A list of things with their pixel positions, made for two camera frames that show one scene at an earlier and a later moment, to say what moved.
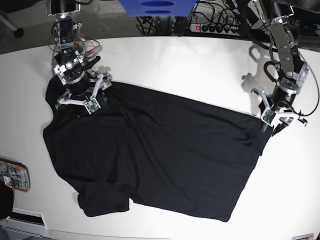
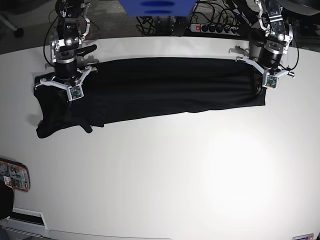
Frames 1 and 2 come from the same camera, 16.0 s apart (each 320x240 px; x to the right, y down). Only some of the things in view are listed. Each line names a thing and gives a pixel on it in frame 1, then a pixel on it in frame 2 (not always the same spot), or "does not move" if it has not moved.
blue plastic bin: x=157 y=8 does not move
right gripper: x=283 y=90 to x=270 y=56
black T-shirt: x=168 y=149 to x=117 y=91
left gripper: x=87 y=84 to x=66 y=71
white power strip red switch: x=215 y=29 does not move
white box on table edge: x=28 y=222 does not move
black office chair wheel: x=19 y=33 does not move
